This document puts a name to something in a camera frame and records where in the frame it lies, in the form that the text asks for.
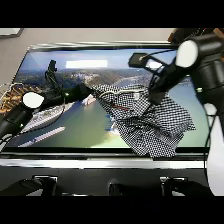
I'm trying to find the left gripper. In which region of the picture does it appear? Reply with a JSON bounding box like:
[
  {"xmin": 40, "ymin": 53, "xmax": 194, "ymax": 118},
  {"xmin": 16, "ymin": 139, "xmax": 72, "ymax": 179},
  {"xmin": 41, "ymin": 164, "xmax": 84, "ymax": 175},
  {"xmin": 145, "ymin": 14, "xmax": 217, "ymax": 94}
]
[{"xmin": 63, "ymin": 82, "xmax": 95, "ymax": 103}]

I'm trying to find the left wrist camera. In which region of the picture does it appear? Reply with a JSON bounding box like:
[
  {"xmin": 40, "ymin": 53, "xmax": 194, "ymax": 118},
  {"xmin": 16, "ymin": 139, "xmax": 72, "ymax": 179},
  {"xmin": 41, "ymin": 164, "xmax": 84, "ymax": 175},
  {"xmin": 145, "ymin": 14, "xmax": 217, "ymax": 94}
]
[{"xmin": 46, "ymin": 59, "xmax": 59, "ymax": 81}]

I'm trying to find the silver frame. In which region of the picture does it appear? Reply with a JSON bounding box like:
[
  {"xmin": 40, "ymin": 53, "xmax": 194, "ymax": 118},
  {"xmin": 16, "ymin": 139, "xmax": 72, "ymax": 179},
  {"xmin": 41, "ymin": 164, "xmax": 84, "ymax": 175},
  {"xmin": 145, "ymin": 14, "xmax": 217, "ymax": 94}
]
[{"xmin": 0, "ymin": 151, "xmax": 214, "ymax": 197}]

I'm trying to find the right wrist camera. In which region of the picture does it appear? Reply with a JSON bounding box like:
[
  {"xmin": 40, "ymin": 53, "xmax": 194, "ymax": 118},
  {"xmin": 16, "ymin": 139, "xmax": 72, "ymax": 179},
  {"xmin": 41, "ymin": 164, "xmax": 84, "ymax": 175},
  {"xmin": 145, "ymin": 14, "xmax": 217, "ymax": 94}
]
[{"xmin": 127, "ymin": 51, "xmax": 165, "ymax": 74}]

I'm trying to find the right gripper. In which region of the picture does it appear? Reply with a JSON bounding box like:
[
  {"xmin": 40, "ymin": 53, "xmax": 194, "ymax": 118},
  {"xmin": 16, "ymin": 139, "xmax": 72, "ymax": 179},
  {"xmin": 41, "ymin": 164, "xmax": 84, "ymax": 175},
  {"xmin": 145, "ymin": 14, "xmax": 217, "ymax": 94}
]
[{"xmin": 147, "ymin": 83, "xmax": 168, "ymax": 105}]

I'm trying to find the black cable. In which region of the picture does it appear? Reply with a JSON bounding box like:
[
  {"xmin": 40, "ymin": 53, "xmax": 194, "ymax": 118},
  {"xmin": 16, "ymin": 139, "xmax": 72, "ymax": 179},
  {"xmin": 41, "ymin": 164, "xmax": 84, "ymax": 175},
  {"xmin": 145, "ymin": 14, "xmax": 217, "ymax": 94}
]
[
  {"xmin": 44, "ymin": 69, "xmax": 66, "ymax": 101},
  {"xmin": 201, "ymin": 111, "xmax": 215, "ymax": 181}
]

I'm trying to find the checked shirt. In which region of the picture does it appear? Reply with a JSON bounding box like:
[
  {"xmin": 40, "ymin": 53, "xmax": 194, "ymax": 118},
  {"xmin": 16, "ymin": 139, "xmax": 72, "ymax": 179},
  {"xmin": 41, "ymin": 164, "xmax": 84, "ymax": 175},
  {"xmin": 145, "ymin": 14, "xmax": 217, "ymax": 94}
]
[{"xmin": 89, "ymin": 83, "xmax": 197, "ymax": 159}]

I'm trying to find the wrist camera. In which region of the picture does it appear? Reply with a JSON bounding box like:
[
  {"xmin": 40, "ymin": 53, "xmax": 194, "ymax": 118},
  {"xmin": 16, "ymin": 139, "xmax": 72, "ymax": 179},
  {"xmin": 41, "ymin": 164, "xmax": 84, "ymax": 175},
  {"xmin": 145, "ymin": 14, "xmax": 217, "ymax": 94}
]
[
  {"xmin": 127, "ymin": 51, "xmax": 165, "ymax": 74},
  {"xmin": 46, "ymin": 59, "xmax": 59, "ymax": 81}
]

